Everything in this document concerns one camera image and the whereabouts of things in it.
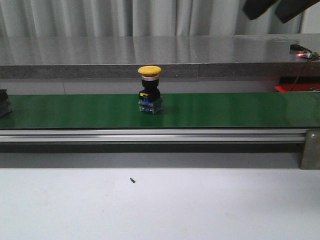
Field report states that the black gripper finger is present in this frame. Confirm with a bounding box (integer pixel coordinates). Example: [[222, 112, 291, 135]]
[[275, 0, 319, 24], [242, 0, 277, 20]]

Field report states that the yellow push button front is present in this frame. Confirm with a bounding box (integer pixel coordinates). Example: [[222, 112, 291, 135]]
[[138, 65, 163, 115]]

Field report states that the yellow push button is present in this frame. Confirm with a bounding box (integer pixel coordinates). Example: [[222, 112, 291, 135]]
[[0, 89, 12, 117], [138, 65, 163, 115]]

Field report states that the yellow push button back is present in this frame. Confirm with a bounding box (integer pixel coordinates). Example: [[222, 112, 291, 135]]
[[0, 89, 12, 117]]

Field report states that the black usb plug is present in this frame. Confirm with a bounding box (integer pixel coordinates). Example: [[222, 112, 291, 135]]
[[290, 44, 304, 53]]

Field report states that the small green circuit board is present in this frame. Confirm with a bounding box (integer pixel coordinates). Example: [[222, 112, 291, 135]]
[[297, 50, 320, 59]]

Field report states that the grey stone shelf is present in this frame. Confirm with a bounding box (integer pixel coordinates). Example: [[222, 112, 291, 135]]
[[0, 33, 320, 79]]

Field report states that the red plastic tray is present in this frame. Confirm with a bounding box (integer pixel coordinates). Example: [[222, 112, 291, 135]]
[[274, 83, 320, 93]]

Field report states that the green conveyor belt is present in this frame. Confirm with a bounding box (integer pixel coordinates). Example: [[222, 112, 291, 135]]
[[0, 92, 320, 129]]

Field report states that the grey curtain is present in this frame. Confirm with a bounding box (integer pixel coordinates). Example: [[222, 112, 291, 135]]
[[0, 0, 303, 37]]

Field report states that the thin orange wire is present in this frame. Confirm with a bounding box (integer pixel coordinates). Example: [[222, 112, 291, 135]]
[[289, 56, 314, 92]]

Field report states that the steel conveyor bracket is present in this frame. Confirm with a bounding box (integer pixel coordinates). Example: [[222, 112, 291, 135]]
[[300, 129, 320, 170]]

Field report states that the aluminium conveyor rail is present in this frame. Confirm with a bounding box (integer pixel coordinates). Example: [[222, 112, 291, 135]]
[[0, 128, 307, 143]]

